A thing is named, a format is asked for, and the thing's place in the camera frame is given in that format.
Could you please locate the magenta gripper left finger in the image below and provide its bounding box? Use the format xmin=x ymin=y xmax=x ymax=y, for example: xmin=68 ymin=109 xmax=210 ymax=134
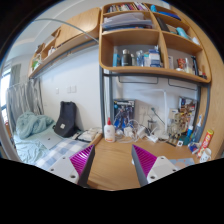
xmin=47 ymin=144 xmax=96 ymax=188

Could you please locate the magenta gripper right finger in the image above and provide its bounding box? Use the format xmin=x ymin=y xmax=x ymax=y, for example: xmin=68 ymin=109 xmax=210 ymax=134
xmin=130 ymin=144 xmax=181 ymax=187

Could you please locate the blue checkered bed sheet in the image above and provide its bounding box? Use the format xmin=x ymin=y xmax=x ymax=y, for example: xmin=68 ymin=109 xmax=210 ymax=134
xmin=35 ymin=139 xmax=87 ymax=170

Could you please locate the white desk lamp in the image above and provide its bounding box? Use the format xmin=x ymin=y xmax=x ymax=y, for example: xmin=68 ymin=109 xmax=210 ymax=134
xmin=149 ymin=89 xmax=169 ymax=140

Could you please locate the black backpack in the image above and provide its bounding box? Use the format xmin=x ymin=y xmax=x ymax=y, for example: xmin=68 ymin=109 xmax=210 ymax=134
xmin=54 ymin=101 xmax=78 ymax=137

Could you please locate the silver laptop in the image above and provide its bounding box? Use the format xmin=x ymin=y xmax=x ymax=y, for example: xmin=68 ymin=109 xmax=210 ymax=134
xmin=37 ymin=133 xmax=62 ymax=149

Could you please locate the white bottle red cap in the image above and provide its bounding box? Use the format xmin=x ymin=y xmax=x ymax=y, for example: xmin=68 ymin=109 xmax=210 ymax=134
xmin=104 ymin=119 xmax=115 ymax=143

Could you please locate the robot poster box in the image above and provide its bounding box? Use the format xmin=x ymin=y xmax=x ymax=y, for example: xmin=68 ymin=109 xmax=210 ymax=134
xmin=114 ymin=99 xmax=135 ymax=129

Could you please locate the white mug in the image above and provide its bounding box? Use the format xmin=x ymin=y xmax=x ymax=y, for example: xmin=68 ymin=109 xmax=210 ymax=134
xmin=200 ymin=148 xmax=212 ymax=163

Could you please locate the light green blanket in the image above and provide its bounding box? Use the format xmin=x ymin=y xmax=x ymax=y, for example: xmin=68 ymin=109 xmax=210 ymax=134
xmin=16 ymin=111 xmax=54 ymax=139

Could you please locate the grey curtain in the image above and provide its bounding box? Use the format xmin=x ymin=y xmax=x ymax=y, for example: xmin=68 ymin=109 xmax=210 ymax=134
xmin=6 ymin=79 xmax=44 ymax=131

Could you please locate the black thermos bottle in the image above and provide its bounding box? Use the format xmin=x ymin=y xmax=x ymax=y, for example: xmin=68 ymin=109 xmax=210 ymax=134
xmin=121 ymin=49 xmax=132 ymax=66

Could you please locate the blue white box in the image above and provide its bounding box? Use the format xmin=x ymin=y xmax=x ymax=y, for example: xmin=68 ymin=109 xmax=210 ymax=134
xmin=144 ymin=49 xmax=161 ymax=67

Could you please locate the wooden upper bed shelf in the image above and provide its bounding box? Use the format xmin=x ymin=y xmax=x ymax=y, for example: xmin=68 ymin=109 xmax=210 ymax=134
xmin=28 ymin=7 xmax=101 ymax=78

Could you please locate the stack of papers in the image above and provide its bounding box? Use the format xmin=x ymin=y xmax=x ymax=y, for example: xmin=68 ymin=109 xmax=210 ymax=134
xmin=101 ymin=12 xmax=153 ymax=30

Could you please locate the row of books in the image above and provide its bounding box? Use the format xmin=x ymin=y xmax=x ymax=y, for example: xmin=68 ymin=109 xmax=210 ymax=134
xmin=106 ymin=2 xmax=148 ymax=13

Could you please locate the wooden wall shelf unit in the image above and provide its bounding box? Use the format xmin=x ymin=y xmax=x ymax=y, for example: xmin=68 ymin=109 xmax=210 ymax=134
xmin=99 ymin=2 xmax=212 ymax=84

